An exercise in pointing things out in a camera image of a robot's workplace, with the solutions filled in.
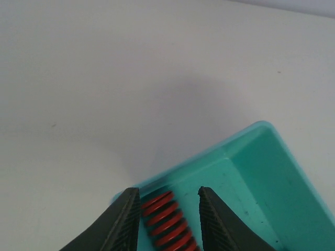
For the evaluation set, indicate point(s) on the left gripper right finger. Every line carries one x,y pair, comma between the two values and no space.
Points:
222,229

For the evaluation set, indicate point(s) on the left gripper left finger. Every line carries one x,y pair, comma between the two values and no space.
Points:
117,228

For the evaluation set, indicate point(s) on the long red spring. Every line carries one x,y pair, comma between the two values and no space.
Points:
166,226

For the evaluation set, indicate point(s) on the teal plastic bin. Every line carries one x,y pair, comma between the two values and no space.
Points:
256,175

